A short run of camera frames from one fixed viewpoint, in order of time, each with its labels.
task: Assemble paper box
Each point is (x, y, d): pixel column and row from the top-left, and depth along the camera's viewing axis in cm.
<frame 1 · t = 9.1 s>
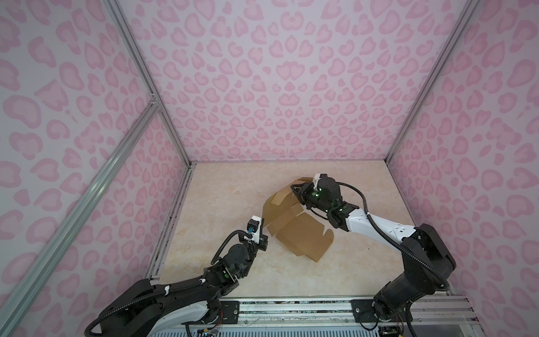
left hand: (264, 220, 77), fingers closed
right hand: (290, 187, 83), fingers closed
flat brown cardboard box blank: (283, 215, 95), point 5 cm above the table

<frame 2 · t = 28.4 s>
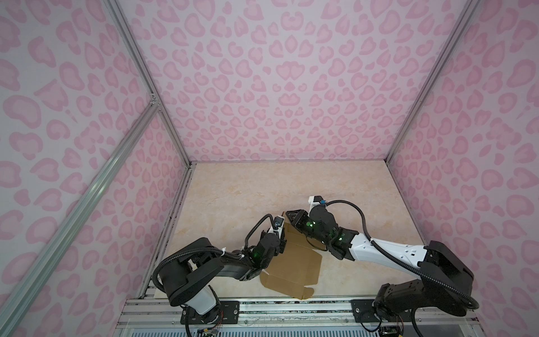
left hand: (283, 228, 87), fingers open
right hand: (285, 215, 80), fingers open
flat brown cardboard box blank: (298, 267, 86), on the table

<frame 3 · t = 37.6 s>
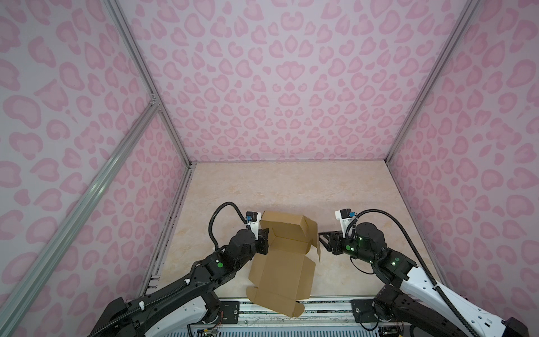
left hand: (270, 230, 78), fingers closed
right hand: (319, 237, 74), fingers open
flat brown cardboard box blank: (285, 274, 80), point 4 cm above the table

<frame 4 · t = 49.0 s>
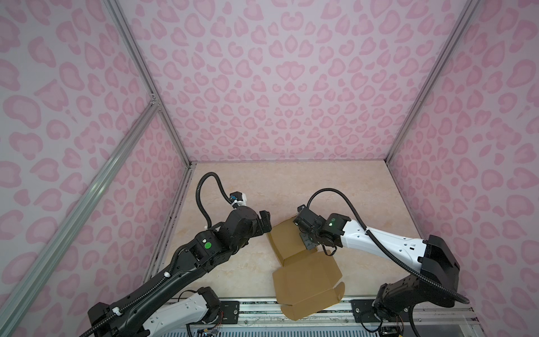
left hand: (262, 216, 71), fingers open
right hand: (309, 236, 82), fingers closed
flat brown cardboard box blank: (309, 280, 73), point 10 cm above the table

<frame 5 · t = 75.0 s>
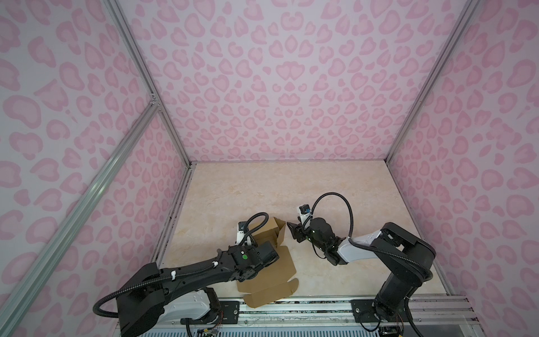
left hand: (244, 242, 82), fingers closed
right hand: (293, 221, 91), fingers open
flat brown cardboard box blank: (274, 281, 81), on the table

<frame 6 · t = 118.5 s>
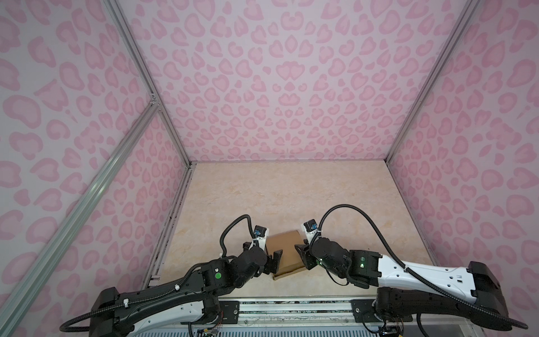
left hand: (274, 249, 74), fingers open
right hand: (298, 247, 74), fingers open
flat brown cardboard box blank: (290, 260, 72), point 16 cm above the table

